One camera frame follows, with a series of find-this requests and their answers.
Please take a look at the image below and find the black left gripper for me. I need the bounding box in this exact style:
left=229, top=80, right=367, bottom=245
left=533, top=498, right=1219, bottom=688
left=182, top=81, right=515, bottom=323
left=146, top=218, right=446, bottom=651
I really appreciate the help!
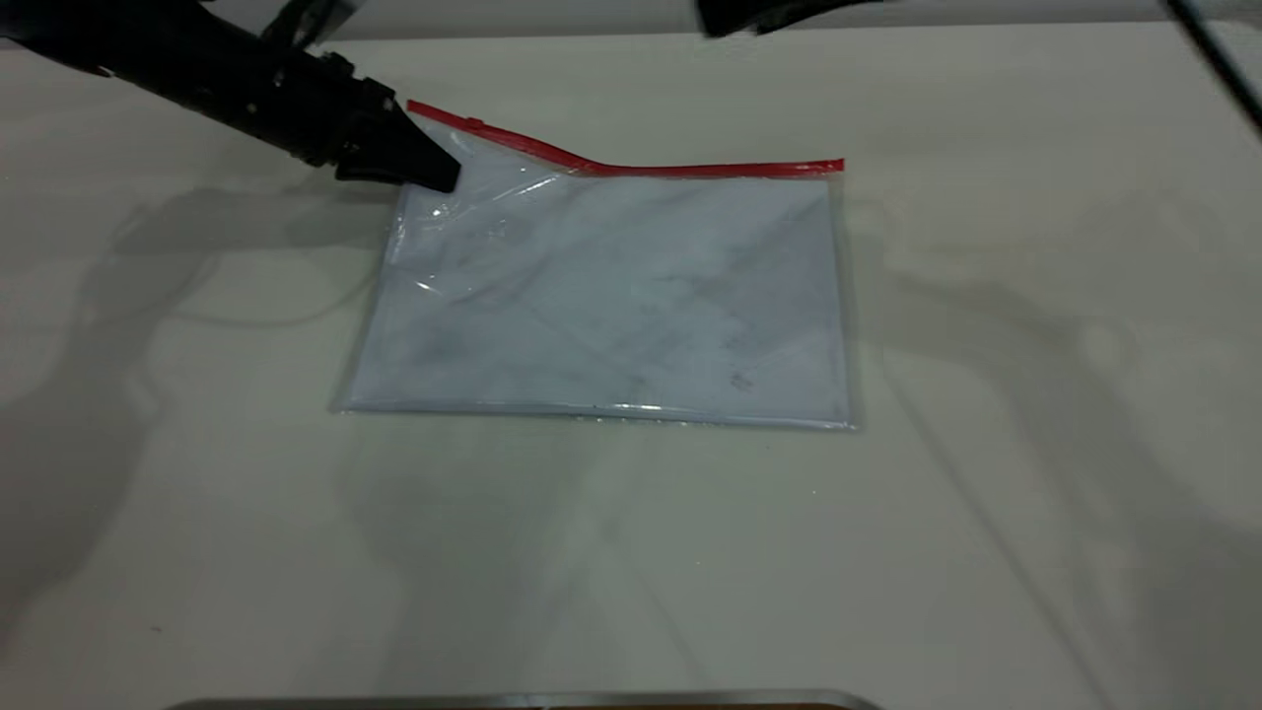
left=281, top=49, right=462, bottom=194

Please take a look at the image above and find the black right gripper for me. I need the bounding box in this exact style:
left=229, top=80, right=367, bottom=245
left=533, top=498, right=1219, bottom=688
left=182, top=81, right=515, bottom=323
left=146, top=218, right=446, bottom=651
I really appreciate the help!
left=695, top=0, right=883, bottom=39

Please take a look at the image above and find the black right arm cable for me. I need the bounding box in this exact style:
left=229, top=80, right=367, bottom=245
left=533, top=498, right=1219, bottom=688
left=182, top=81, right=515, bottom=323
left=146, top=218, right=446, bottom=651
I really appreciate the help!
left=1161, top=0, right=1262, bottom=137

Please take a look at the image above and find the transparent bag with red zipper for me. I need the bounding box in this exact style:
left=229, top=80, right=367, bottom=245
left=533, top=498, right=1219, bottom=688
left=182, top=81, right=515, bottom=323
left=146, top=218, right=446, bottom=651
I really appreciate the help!
left=331, top=99, right=859, bottom=432

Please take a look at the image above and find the grey metal strip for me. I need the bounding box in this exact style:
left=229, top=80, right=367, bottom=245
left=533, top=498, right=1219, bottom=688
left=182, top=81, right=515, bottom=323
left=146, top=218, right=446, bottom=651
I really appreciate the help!
left=161, top=688, right=885, bottom=710

